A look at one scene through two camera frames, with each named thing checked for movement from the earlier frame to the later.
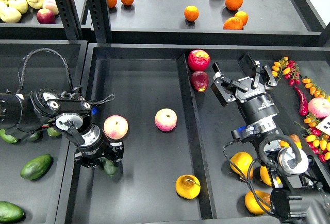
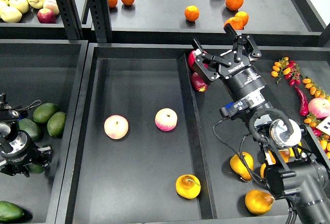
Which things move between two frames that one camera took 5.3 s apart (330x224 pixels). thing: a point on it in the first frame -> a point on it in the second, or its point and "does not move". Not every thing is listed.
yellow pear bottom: [252, 204] does not move
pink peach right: [319, 107] does not move
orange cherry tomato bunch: [314, 89] does not move
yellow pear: [187, 186] does not move
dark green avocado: [109, 166] -> [36, 169]
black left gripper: [95, 147] -> [19, 149]
